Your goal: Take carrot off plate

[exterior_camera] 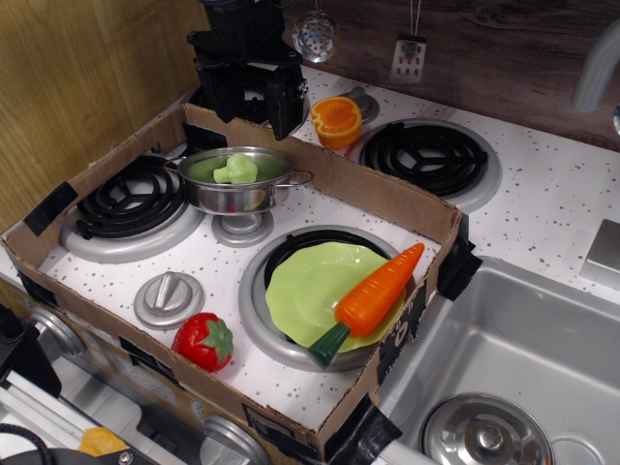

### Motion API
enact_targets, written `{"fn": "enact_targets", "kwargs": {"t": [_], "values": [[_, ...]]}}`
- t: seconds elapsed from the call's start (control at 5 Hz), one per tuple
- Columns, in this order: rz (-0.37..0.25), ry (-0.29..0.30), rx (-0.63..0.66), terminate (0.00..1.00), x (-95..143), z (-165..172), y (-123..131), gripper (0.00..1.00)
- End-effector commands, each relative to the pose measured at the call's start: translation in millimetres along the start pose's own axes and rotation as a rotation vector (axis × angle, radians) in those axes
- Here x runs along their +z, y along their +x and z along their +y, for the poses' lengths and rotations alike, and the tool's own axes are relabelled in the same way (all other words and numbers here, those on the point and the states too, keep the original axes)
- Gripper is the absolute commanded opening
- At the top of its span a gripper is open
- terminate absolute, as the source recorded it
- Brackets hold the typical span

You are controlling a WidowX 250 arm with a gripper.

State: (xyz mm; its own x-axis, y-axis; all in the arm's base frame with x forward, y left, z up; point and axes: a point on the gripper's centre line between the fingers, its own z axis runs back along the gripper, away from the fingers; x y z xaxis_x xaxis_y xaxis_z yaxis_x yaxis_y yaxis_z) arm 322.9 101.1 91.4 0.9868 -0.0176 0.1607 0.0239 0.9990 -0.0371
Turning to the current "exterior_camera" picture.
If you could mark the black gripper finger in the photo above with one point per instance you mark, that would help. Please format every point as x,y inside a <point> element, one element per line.
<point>285,101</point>
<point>222,88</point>

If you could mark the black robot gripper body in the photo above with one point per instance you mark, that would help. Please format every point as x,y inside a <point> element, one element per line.
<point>242,33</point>

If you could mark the orange toy carrot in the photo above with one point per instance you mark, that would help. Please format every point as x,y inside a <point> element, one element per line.
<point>363,308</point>

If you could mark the light green plastic plate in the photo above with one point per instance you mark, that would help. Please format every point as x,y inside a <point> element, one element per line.
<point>306,287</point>

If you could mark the hanging steel strainer ladle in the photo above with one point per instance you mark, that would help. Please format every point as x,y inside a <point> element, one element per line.
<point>316,35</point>

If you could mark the orange toy half fruit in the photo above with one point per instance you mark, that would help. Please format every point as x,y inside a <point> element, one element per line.
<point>337,121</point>

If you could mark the silver stove knob back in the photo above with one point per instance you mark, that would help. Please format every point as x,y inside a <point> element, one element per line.
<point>367,104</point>

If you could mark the silver stove knob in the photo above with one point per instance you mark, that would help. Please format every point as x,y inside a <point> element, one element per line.
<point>166,301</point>
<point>242,231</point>
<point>367,104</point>

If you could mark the green toy broccoli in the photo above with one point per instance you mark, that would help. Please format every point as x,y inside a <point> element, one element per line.
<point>239,169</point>

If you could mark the small steel pot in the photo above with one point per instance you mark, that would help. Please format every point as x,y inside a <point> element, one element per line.
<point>276,176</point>

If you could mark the hanging steel spatula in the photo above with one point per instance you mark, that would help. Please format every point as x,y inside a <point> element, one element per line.
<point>409,52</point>

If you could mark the silver stove knob centre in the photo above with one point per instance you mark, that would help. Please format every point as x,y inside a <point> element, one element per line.
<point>242,231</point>

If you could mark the front left stove burner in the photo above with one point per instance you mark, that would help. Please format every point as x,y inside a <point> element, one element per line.
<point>138,213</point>

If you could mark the back right stove burner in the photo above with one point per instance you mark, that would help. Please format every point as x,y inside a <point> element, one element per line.
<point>443,158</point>

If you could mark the silver stove knob front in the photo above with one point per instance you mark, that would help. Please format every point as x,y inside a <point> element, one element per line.
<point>166,301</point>

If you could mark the front right stove burner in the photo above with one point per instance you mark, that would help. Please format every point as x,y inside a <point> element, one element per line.
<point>252,305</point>

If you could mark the red toy strawberry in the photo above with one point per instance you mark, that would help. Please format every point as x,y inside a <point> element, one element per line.
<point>205,340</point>

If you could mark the grey faucet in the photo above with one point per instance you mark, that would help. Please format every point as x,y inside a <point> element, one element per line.
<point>598,69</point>

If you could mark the silver oven knob left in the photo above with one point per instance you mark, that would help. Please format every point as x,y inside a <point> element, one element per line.
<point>56,338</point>

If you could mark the silver oven knob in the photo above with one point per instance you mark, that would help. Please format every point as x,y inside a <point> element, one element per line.
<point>226,443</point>
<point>56,338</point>

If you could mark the brown cardboard fence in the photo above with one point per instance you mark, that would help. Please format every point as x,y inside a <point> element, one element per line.
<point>300,416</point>

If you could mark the silver oven knob right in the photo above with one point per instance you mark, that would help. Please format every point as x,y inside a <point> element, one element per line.
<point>226,443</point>

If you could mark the grey faucet base block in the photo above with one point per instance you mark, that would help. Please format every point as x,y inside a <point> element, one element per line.
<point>601,264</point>

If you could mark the grey sink basin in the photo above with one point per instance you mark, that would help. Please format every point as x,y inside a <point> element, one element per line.
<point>548,348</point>

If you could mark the yellow sponge piece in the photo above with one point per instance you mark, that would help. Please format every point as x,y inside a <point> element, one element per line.
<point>99,441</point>

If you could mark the steel pot lid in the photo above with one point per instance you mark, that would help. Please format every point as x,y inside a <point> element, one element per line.
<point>478,428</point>

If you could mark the black clamp mount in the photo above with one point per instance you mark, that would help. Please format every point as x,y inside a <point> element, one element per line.
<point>22,353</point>

